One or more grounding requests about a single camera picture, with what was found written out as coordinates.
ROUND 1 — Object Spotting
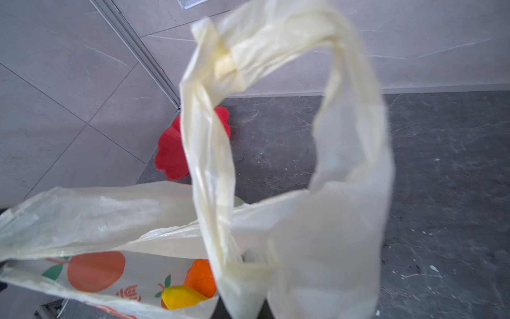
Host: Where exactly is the orange fake fruit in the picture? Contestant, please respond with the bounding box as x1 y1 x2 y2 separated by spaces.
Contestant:
184 259 216 299

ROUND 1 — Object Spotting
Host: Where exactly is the yellowish plastic bag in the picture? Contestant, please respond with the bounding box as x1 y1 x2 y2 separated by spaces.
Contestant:
1 1 394 318

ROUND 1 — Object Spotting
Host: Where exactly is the red flower-shaped plate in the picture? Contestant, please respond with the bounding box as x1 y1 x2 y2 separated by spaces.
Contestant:
154 106 231 181

